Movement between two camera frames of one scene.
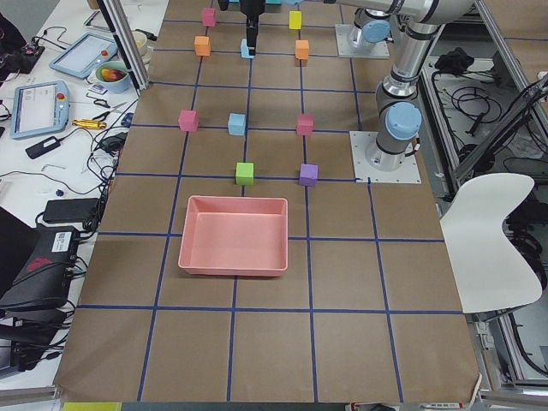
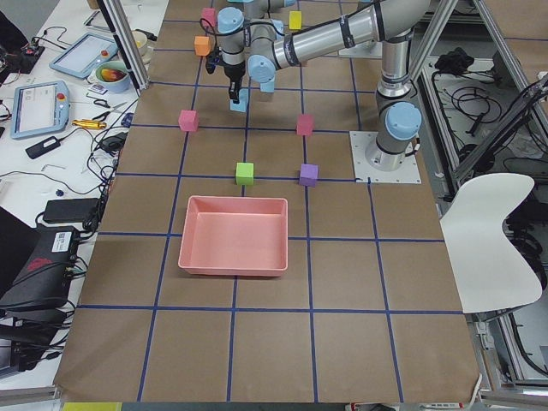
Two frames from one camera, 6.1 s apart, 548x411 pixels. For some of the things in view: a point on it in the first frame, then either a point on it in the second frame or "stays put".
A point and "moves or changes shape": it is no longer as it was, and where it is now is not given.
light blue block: x=245 y=50 moves or changes shape
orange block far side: x=202 y=45 stays put
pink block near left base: x=305 y=125 stays put
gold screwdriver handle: x=88 y=124 stays put
